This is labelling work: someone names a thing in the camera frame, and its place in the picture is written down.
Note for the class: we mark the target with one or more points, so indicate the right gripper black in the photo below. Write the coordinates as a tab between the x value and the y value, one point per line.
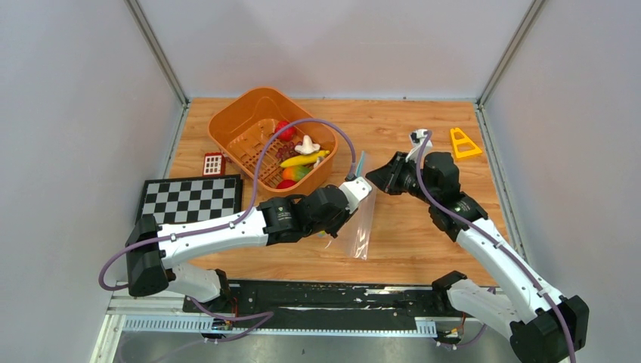
386	177

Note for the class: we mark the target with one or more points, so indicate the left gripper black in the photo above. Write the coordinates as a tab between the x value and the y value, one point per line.
346	215

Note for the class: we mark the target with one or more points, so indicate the clear zip top bag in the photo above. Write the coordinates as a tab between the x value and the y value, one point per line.
354	237

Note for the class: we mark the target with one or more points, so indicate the white toy mushroom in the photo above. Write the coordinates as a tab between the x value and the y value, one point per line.
307	146

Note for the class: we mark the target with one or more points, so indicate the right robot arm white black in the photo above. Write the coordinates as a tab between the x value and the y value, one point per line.
540	323

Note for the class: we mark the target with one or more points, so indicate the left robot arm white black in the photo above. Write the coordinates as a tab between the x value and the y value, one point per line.
159	255

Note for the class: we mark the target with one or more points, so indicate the orange green toy mango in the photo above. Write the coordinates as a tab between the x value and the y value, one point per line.
295	173

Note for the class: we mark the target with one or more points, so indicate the red toy tomato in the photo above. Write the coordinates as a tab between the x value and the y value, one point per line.
286	183

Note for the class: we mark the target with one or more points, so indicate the yellow toy banana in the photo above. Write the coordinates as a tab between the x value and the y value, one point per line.
302	160

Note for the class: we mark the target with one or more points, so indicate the orange plastic basket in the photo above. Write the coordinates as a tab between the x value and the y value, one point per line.
243	127

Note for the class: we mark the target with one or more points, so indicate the purple toy grapes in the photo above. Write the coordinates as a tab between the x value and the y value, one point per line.
286	151

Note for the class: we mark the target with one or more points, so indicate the yellow triangular plastic stand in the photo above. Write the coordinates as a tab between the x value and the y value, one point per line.
463	146

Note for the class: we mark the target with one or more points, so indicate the red toy apple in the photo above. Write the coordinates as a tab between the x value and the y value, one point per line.
284	131

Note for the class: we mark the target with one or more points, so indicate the red white grid block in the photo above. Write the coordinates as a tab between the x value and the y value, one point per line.
214	164

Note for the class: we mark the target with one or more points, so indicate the black white checkerboard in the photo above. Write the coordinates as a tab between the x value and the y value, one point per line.
186	200

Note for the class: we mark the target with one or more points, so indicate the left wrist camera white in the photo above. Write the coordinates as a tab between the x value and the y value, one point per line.
355	191

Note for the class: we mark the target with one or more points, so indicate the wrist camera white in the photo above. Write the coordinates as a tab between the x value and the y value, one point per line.
421	140
355	191

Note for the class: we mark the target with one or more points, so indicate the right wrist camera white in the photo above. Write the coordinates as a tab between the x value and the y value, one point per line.
421	140

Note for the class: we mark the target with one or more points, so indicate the black mounting base plate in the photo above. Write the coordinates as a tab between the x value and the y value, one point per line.
291	305

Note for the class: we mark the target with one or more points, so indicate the right aluminium frame post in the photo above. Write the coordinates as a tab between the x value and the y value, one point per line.
532	13

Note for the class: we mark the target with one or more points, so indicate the aluminium frame post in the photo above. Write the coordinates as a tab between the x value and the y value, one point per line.
146	29
532	13

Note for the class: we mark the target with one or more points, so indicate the left aluminium frame post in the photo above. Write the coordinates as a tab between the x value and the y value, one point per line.
146	29

